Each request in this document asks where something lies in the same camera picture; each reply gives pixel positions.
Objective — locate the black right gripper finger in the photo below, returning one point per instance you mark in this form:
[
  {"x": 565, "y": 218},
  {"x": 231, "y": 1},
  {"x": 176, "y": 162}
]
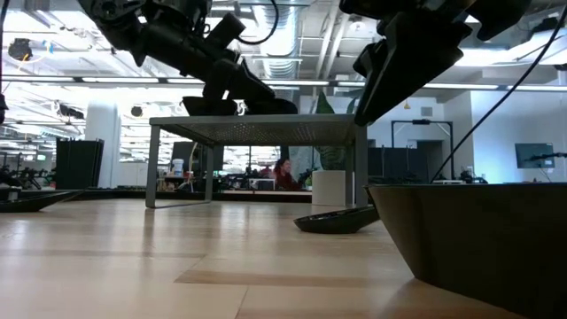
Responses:
[
  {"x": 367, "y": 59},
  {"x": 416, "y": 62}
]

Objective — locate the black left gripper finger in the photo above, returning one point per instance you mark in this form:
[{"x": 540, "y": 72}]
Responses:
[
  {"x": 246, "y": 91},
  {"x": 266, "y": 88}
]

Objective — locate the large black shaped plate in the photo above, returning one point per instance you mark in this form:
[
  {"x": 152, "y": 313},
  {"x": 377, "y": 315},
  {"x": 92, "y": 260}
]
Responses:
[{"x": 478, "y": 239}]

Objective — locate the black background robot arm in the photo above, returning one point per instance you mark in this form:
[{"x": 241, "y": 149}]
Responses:
[{"x": 22, "y": 177}]

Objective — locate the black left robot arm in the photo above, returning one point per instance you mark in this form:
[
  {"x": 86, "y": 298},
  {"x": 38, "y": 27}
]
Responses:
[{"x": 115, "y": 17}]

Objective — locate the grey metal shelf riser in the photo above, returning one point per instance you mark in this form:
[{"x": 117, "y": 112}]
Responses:
[{"x": 266, "y": 119}]

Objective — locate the round ceiling detector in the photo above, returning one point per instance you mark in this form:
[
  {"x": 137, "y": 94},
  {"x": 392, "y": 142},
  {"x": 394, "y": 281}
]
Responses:
[{"x": 356, "y": 25}]

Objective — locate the long ceiling light bar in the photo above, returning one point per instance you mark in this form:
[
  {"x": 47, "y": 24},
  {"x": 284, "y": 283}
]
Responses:
[{"x": 119, "y": 80}]

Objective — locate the small black ceiling device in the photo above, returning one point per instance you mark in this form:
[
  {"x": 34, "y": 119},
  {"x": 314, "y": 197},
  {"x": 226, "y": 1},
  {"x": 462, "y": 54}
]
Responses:
[{"x": 136, "y": 111}]

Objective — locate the seated person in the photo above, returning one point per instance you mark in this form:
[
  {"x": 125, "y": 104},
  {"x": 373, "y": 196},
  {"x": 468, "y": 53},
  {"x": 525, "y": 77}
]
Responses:
[{"x": 283, "y": 175}]

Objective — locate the green leafy plant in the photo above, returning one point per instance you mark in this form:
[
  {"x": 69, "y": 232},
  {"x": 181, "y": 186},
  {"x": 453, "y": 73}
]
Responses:
[{"x": 332, "y": 157}]

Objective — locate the white jar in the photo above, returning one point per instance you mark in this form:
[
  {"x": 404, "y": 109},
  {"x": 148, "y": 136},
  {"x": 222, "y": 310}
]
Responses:
[{"x": 177, "y": 167}]

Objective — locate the white cylindrical planter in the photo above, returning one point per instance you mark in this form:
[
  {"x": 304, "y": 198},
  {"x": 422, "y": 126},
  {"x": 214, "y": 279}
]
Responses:
[{"x": 328, "y": 188}]

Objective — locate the white low table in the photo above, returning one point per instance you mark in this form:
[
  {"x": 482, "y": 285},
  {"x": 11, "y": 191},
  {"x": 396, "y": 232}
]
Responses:
[{"x": 447, "y": 181}]

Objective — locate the white column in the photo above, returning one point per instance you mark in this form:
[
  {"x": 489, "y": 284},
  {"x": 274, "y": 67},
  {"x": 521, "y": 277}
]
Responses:
[{"x": 102, "y": 146}]

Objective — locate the black cabinet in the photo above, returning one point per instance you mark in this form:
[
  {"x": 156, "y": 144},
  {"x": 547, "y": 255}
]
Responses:
[{"x": 80, "y": 164}]

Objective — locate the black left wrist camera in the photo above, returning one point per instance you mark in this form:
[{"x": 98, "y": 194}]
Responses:
[{"x": 226, "y": 28}]

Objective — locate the grey square wall box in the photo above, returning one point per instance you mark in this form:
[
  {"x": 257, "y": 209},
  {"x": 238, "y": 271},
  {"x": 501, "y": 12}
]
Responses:
[{"x": 426, "y": 111}]

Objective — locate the silver ribbed ventilation duct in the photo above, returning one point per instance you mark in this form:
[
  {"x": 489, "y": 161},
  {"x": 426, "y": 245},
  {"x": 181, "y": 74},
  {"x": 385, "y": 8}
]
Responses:
[{"x": 283, "y": 40}]

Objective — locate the black rectangular frame stand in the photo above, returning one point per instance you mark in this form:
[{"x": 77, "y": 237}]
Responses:
[{"x": 421, "y": 122}]

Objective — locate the black table frame rail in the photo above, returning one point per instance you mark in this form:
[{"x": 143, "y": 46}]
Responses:
[{"x": 248, "y": 197}]

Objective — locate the wall monitor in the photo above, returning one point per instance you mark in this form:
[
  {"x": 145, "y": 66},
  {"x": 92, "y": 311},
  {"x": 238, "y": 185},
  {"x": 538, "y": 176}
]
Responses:
[{"x": 533, "y": 155}]

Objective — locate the grey table corner post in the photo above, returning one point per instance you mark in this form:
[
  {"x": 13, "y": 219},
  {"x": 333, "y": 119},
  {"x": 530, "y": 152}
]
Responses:
[{"x": 9, "y": 191}]

